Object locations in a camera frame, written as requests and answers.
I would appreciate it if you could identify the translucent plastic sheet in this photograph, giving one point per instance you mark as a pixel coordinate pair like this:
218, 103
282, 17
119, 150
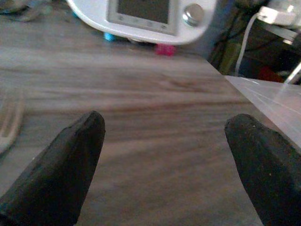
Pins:
268, 101

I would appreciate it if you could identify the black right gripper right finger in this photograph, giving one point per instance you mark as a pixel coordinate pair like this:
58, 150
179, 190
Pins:
265, 164

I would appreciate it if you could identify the blue appliance foot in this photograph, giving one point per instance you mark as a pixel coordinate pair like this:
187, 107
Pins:
109, 36

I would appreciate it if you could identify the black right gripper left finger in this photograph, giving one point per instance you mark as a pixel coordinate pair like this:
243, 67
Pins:
56, 174

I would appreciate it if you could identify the white kitchen appliance with screen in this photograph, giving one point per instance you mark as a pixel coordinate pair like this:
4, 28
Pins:
150, 18

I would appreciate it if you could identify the white power adapter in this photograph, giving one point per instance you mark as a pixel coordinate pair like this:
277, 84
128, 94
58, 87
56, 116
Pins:
277, 15

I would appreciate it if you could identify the pink appliance foot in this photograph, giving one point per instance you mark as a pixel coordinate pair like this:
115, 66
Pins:
165, 50

